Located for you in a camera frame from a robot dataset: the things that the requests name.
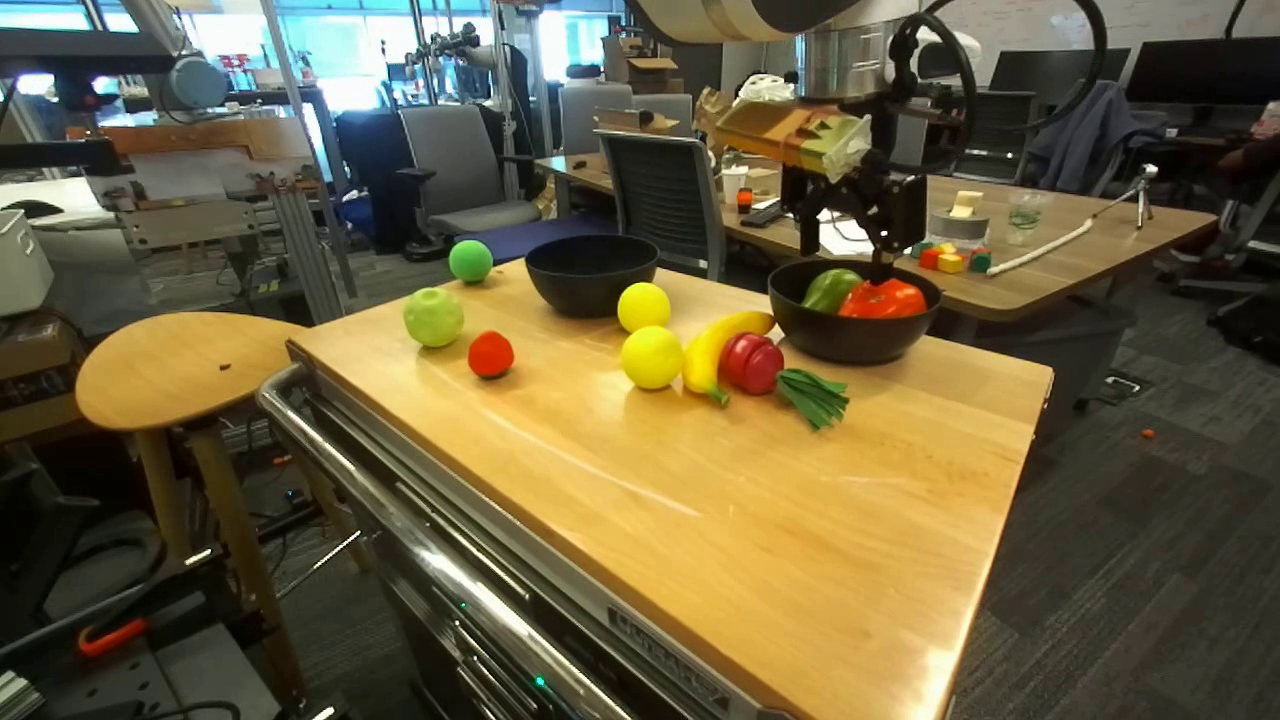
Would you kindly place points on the grey office chair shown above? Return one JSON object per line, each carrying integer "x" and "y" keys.
{"x": 463, "y": 186}

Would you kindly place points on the coloured toy blocks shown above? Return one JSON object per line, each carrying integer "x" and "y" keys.
{"x": 953, "y": 262}

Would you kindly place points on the red plastic strawberry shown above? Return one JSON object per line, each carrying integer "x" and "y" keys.
{"x": 490, "y": 352}

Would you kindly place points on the black bowl far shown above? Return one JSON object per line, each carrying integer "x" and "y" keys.
{"x": 839, "y": 338}

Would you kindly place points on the red radish with green leaves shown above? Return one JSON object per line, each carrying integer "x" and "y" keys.
{"x": 756, "y": 365}

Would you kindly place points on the wooden desk back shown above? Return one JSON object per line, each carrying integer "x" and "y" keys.
{"x": 1049, "y": 244}

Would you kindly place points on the yellow green plastic lemon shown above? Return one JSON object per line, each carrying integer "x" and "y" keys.
{"x": 642, "y": 304}

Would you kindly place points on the light green dimpled ball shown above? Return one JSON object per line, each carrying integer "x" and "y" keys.
{"x": 432, "y": 317}

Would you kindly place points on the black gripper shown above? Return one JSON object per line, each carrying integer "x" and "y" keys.
{"x": 888, "y": 206}

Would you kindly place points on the metal cart handle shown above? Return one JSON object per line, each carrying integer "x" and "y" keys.
{"x": 479, "y": 646}

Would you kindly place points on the round wooden stool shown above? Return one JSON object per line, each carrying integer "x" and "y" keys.
{"x": 180, "y": 373}

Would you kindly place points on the orange red plastic pepper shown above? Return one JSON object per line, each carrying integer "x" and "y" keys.
{"x": 885, "y": 301}

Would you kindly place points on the black monitor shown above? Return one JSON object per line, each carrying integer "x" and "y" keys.
{"x": 1042, "y": 73}

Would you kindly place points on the green plastic lime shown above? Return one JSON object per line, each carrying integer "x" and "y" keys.
{"x": 824, "y": 293}

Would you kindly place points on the wooden top tool cart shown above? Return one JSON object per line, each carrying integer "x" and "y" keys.
{"x": 723, "y": 553}

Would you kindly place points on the yellow plastic banana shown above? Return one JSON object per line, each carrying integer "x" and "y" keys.
{"x": 703, "y": 365}

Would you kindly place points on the black bowl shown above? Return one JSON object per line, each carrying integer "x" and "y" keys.
{"x": 587, "y": 275}
{"x": 839, "y": 338}

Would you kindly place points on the dark green smooth ball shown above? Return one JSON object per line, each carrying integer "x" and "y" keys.
{"x": 470, "y": 262}

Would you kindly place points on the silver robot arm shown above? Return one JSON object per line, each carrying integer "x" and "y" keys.
{"x": 835, "y": 150}

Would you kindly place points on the black bowl near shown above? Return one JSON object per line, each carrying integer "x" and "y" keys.
{"x": 587, "y": 275}

